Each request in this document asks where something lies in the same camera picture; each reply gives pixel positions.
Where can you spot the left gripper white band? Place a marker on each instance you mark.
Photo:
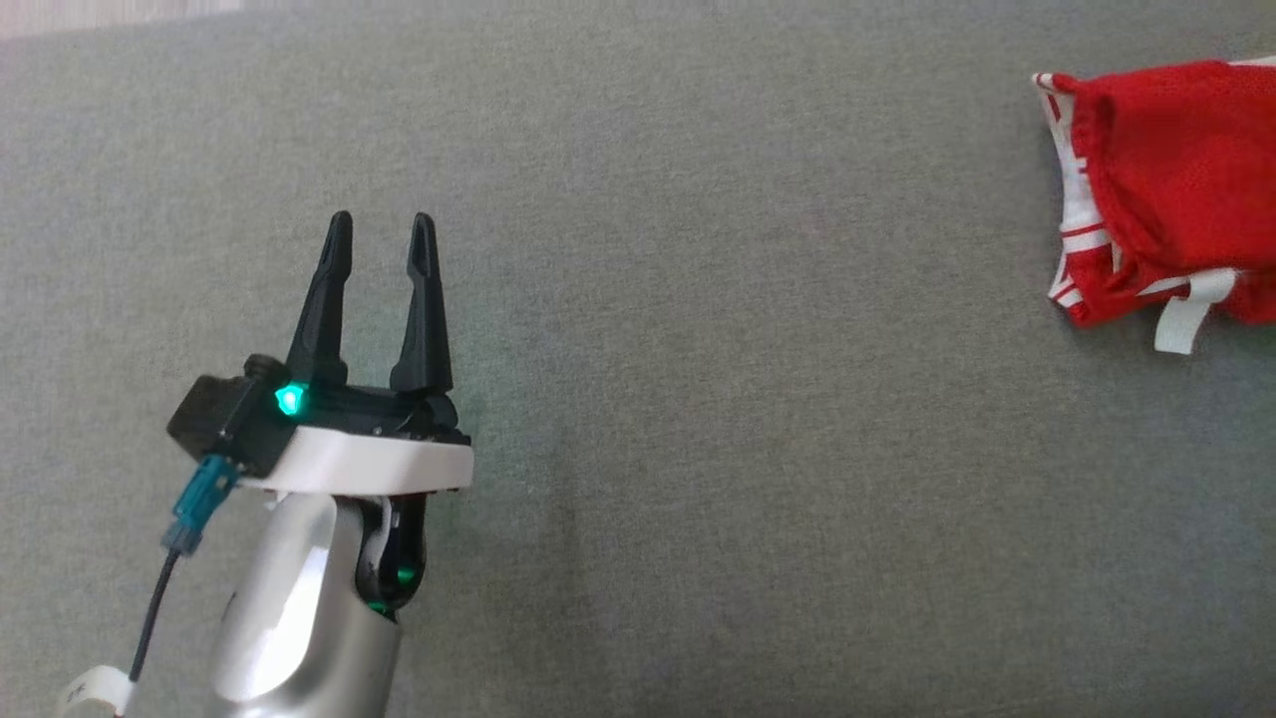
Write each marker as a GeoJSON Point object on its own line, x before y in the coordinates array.
{"type": "Point", "coordinates": [369, 459]}

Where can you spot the red basketball jersey striped trim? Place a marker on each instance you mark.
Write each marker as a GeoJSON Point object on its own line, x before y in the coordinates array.
{"type": "Point", "coordinates": [1176, 170]}

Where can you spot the grey sofa seat cushion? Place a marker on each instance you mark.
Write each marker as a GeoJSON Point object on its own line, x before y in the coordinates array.
{"type": "Point", "coordinates": [748, 449]}

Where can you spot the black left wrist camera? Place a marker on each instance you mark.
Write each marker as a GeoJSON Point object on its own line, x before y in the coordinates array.
{"type": "Point", "coordinates": [219, 419]}

